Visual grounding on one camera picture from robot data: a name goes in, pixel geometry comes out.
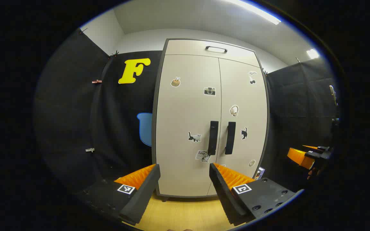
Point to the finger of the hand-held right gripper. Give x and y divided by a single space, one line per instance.
315 148
299 157

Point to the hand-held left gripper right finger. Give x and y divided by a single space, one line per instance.
225 199

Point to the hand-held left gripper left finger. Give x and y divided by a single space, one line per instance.
145 195

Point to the beige cabinet door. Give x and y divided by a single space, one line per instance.
249 144
181 115

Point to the grey double-door shoe cabinet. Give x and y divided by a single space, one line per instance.
185 46

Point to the beige cabinet drawer front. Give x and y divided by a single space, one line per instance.
185 48

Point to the small printed box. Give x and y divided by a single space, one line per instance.
259 173

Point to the black backdrop cloth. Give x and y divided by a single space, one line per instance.
297 109
75 122

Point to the white cloth clip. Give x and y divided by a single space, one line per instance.
90 149

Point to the small ceiling light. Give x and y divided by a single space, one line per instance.
312 53

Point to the red cloth clip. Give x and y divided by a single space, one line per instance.
97 81

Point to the long ceiling light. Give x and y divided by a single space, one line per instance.
259 12

